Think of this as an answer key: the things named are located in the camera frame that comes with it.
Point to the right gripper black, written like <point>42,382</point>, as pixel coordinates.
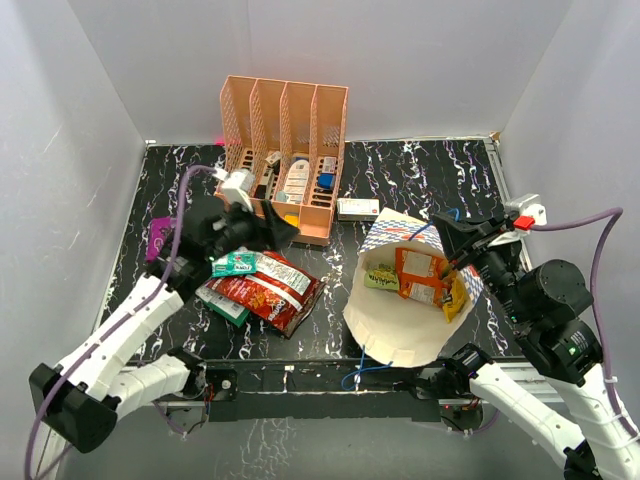
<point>459,239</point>

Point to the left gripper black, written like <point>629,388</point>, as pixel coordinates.
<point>271,232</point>

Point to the teal snack packet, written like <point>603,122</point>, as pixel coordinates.
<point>237,263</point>

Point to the yellow snack packet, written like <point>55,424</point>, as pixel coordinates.
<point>454,296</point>

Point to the orange snack bag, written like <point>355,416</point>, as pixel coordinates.
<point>419,276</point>

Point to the red doritos bag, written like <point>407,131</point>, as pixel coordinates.
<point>272,292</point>

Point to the light green himalaya packet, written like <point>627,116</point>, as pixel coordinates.
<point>381,278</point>

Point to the green chips bag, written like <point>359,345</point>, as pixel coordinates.
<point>231,311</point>

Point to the blue checkered paper bag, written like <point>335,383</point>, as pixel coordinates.
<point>398,332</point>

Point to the purple blackcurrant candy bag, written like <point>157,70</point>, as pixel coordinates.
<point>159,229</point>

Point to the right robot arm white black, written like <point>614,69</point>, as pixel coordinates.
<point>599,440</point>

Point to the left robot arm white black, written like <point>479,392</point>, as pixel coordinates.
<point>84,396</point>

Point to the yellow small object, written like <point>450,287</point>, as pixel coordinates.
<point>292,219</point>

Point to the black item in organizer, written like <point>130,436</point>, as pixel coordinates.
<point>268,176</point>

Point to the white bottle in organizer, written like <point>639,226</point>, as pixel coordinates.
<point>295,182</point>

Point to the blue object in organizer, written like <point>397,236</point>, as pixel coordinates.
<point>326,181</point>

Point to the white small box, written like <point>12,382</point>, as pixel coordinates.
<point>350,209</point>

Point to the orange plastic file organizer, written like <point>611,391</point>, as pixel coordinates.
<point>260,116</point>

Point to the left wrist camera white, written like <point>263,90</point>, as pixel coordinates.
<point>234,186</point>

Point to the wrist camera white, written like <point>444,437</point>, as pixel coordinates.
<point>524,212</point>
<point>234,186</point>

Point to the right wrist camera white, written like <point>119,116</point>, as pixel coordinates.
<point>524,212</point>

